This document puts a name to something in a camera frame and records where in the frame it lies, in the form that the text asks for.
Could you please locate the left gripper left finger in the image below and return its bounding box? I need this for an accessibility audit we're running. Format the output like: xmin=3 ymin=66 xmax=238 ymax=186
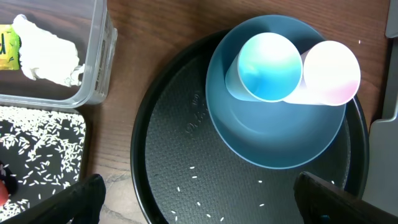
xmin=3 ymin=174 xmax=106 ymax=224

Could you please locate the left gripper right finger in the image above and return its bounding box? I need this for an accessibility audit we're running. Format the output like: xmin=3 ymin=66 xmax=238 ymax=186
xmin=294 ymin=172 xmax=397 ymax=224

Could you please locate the light blue cup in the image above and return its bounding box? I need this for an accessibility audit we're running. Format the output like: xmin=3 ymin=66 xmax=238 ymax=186
xmin=224 ymin=32 xmax=303 ymax=103

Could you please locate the white tissue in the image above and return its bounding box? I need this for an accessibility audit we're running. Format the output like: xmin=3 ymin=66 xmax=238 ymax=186
xmin=12 ymin=14 xmax=85 ymax=87

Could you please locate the green snack wrapper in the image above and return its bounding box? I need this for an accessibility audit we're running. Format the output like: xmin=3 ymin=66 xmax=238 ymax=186
xmin=0 ymin=24 xmax=21 ymax=70

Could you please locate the orange carrot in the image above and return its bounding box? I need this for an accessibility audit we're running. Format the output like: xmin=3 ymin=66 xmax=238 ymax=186
xmin=0 ymin=181 xmax=9 ymax=206

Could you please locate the grey dishwasher rack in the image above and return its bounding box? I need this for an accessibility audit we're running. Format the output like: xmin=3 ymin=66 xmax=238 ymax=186
xmin=363 ymin=0 xmax=397 ymax=215

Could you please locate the spilled white rice pile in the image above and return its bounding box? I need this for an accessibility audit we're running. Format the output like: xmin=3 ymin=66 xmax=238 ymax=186
xmin=0 ymin=105 xmax=86 ymax=222

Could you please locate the black rectangular tray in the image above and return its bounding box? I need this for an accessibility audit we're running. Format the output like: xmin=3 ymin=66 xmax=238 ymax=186
xmin=0 ymin=105 xmax=91 ymax=224

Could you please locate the dark blue plate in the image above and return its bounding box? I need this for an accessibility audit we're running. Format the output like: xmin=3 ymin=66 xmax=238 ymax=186
xmin=205 ymin=15 xmax=346 ymax=169

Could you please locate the round black serving tray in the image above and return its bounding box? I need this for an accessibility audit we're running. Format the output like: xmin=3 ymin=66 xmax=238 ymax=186
xmin=131 ymin=31 xmax=369 ymax=223

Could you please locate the pink cup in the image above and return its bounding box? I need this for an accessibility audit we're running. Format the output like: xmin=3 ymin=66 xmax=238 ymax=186
xmin=284 ymin=40 xmax=361 ymax=106

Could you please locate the clear plastic bin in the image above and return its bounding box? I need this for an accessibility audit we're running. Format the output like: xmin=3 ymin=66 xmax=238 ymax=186
xmin=1 ymin=0 xmax=118 ymax=108

